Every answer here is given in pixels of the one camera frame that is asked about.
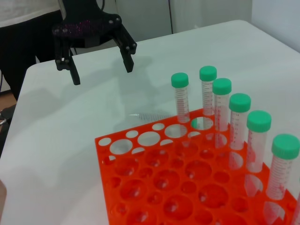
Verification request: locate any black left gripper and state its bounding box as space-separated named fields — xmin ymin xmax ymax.
xmin=51 ymin=0 xmax=137 ymax=85

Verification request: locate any orange test tube rack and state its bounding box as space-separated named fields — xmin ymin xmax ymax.
xmin=95 ymin=108 xmax=300 ymax=225

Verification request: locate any person in beige shirt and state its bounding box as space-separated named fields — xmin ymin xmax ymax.
xmin=0 ymin=0 xmax=71 ymax=101

